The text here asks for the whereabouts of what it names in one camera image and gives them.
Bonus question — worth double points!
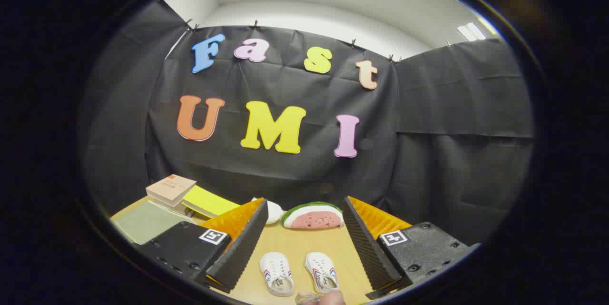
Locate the ceiling light panel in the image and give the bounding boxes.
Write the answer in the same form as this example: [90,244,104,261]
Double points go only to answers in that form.
[457,22,487,42]

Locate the green fabric storage box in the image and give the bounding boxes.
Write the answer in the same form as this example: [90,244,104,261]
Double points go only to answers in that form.
[113,200,193,247]

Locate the white plush toy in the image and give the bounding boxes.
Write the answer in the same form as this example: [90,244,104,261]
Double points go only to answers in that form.
[251,197,284,225]

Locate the white canvas shoe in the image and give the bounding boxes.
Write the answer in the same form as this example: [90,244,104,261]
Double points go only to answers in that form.
[304,252,340,294]
[259,252,295,297]

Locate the yellow book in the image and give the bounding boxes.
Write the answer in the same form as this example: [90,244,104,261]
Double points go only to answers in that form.
[182,185,241,219]

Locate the beige book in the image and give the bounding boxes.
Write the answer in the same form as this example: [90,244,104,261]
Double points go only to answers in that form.
[146,175,197,207]

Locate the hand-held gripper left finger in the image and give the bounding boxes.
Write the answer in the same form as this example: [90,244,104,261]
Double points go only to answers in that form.
[135,197,270,295]

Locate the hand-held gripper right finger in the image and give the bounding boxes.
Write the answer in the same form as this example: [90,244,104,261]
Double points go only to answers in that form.
[342,196,482,301]

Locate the watermelon slice plush toy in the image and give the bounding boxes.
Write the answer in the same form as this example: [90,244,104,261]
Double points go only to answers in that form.
[281,202,344,229]

